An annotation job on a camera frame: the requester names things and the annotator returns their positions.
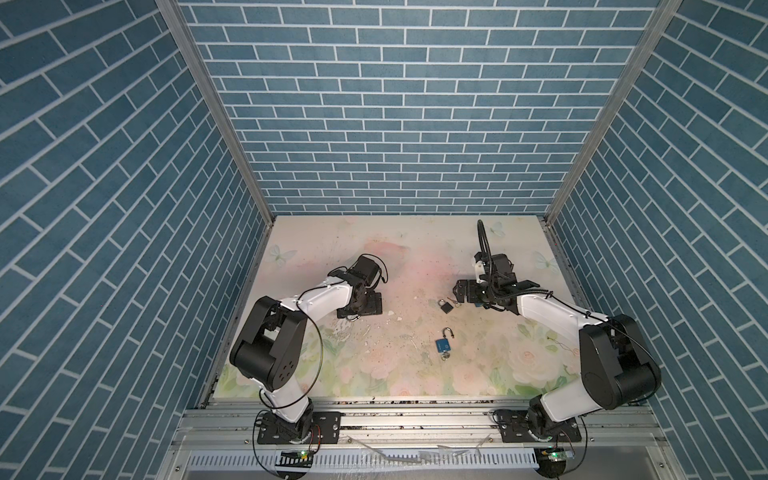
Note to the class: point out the black padlock with keys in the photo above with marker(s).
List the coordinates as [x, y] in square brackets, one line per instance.
[447, 305]

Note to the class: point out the floral table mat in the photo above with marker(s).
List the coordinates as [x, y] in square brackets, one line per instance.
[493, 354]

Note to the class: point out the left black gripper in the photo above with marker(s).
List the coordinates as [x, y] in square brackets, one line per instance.
[374, 305]

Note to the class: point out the blue padlock near with key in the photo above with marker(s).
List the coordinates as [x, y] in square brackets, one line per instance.
[443, 346]

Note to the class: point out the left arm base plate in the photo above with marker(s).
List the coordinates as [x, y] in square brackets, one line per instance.
[323, 427]

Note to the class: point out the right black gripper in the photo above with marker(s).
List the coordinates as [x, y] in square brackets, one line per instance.
[471, 285]

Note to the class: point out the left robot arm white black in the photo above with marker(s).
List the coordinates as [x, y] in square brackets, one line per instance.
[268, 347]

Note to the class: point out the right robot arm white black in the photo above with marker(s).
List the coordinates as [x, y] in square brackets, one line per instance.
[616, 368]

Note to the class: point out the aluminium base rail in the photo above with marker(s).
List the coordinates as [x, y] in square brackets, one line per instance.
[417, 438]

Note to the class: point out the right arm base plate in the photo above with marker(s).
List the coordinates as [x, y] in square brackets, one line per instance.
[519, 426]

